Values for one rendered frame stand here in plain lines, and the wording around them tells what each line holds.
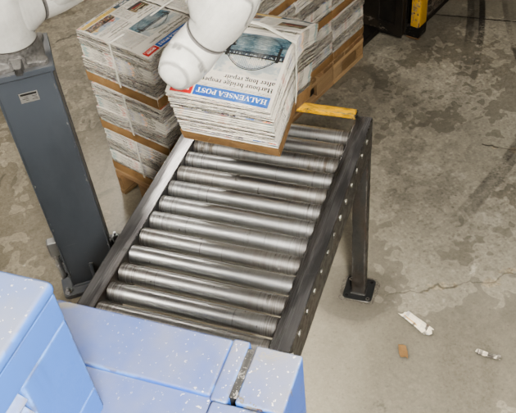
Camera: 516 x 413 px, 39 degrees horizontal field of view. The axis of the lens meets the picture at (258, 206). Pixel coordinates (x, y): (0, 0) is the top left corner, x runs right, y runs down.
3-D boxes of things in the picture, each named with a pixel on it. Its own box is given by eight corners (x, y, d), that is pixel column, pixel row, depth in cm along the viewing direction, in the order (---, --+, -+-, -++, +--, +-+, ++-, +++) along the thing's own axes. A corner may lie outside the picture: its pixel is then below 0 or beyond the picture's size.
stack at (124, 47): (119, 192, 329) (71, 29, 271) (273, 63, 391) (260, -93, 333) (185, 226, 311) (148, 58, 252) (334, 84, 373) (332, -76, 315)
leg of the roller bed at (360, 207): (353, 282, 282) (355, 145, 234) (368, 284, 280) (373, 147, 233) (350, 293, 278) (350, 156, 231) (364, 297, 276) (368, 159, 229)
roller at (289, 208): (162, 186, 210) (165, 199, 213) (323, 214, 197) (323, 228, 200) (169, 175, 214) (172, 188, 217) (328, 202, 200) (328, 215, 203)
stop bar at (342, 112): (226, 96, 239) (226, 91, 237) (358, 113, 226) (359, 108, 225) (223, 102, 236) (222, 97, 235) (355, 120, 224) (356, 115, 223)
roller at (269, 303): (124, 270, 195) (119, 257, 192) (294, 306, 182) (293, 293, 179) (115, 283, 192) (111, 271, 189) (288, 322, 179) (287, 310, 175)
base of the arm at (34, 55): (-11, 85, 218) (-17, 70, 214) (-14, 47, 234) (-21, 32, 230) (51, 70, 221) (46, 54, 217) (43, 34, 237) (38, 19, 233)
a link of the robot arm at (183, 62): (206, 72, 173) (237, 37, 164) (179, 107, 162) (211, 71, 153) (170, 41, 171) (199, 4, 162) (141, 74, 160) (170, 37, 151)
